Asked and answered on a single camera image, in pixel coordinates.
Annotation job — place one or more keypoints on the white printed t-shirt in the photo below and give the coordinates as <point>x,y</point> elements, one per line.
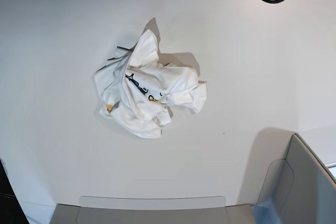
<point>136,90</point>

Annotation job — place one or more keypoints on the grey box at right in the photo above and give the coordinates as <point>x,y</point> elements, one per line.
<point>297,189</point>

